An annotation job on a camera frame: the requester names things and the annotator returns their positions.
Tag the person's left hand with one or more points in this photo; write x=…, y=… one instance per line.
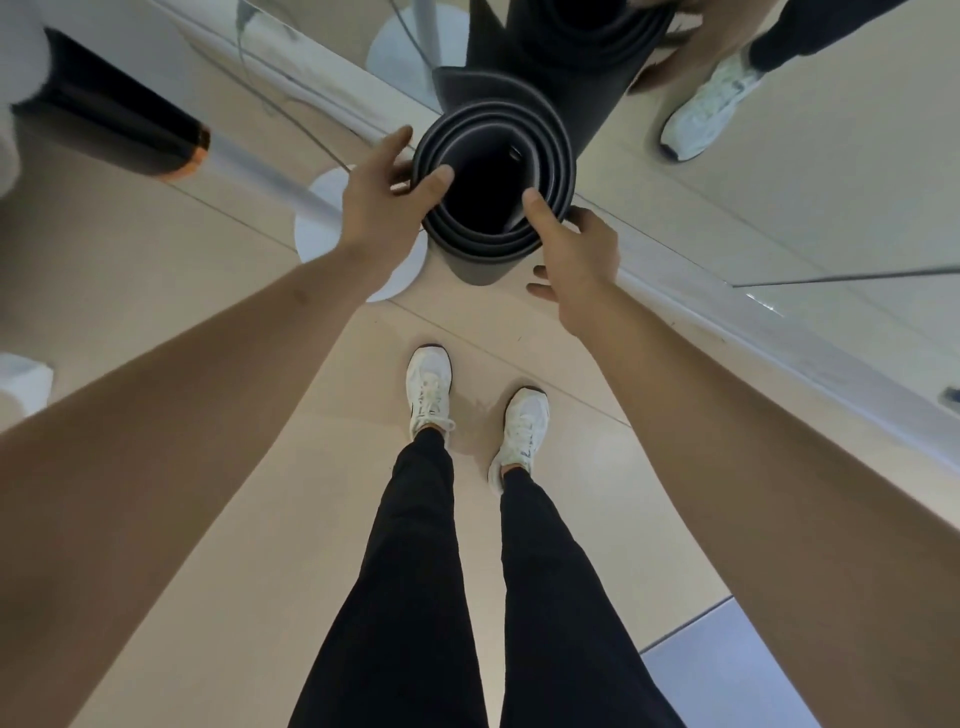
x=375, y=210

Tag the person's right hand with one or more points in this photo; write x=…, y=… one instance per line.
x=585, y=262

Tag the grey yoga mat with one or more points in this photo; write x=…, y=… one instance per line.
x=487, y=255
x=712, y=675

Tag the person's right forearm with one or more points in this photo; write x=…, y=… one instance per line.
x=787, y=525

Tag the person's left forearm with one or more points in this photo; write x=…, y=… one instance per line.
x=150, y=465

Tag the person's right white sneaker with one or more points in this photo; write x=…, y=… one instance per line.
x=523, y=435

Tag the person's white sneaker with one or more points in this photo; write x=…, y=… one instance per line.
x=429, y=390
x=523, y=435

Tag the person's left white sneaker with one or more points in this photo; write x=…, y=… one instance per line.
x=429, y=390

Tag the black trousers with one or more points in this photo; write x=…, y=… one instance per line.
x=405, y=600

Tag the white box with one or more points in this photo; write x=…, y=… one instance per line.
x=26, y=382

